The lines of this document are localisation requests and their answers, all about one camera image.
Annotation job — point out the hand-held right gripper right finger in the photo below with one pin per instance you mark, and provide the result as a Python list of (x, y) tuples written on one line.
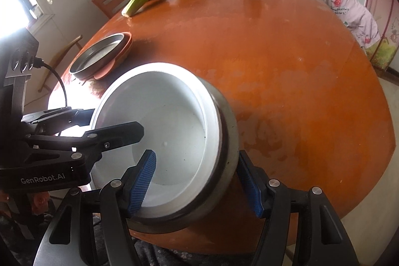
[(249, 185)]

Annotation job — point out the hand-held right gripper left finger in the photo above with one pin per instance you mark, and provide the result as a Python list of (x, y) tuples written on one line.
[(143, 182)]

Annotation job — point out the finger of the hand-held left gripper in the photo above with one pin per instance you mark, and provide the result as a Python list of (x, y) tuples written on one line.
[(124, 133), (78, 117)]

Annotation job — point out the large steel bowl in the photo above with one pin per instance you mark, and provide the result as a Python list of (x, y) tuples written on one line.
[(229, 144)]

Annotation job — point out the round steel pan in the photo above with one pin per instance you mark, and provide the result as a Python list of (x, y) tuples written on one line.
[(93, 57)]

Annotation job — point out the orange plastic plate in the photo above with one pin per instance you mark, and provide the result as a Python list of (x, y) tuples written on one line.
[(126, 44)]

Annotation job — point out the curved wooden chair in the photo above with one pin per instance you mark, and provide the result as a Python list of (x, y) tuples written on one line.
[(70, 46)]

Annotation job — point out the dark floral clothing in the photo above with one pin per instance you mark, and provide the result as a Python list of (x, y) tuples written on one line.
[(187, 256)]

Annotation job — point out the yellow printed cushion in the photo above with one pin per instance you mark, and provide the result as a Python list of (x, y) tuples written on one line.
[(386, 51)]

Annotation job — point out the pink strawberry print garment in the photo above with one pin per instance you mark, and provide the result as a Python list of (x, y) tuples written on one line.
[(349, 13)]

